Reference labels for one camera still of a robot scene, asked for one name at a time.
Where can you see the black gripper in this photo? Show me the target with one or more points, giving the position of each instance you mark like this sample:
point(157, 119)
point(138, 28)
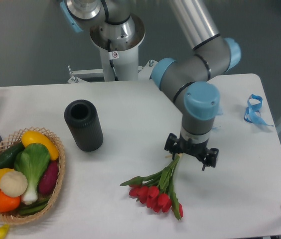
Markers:
point(207, 156)

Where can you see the red tulip bouquet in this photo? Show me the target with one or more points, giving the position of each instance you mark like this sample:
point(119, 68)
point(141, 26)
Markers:
point(157, 191)

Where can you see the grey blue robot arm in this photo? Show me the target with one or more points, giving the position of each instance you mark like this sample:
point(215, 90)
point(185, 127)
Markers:
point(185, 83)

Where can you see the small pale blue cap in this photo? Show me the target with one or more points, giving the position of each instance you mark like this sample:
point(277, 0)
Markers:
point(220, 111)

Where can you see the black ribbed vase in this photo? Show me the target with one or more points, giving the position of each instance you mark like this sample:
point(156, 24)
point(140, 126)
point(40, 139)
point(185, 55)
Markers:
point(82, 120)

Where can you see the purple sweet potato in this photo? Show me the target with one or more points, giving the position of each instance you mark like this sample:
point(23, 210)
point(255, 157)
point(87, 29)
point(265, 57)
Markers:
point(48, 180)

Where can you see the green bok choy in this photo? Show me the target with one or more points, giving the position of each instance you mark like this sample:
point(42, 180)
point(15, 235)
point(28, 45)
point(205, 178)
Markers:
point(32, 163)

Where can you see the green bean pods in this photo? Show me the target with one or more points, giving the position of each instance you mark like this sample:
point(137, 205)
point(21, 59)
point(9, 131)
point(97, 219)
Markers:
point(34, 208)

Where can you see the white garlic bulb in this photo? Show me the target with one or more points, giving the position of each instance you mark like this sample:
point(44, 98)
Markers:
point(13, 184)

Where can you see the dark green cucumber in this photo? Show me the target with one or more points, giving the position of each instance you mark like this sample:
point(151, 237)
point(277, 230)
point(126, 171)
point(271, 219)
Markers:
point(8, 153)

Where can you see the orange fruit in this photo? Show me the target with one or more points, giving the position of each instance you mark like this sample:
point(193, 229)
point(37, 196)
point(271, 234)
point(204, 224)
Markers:
point(8, 203)

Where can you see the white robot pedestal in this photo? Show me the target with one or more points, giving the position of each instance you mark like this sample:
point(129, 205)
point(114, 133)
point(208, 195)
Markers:
point(118, 46)

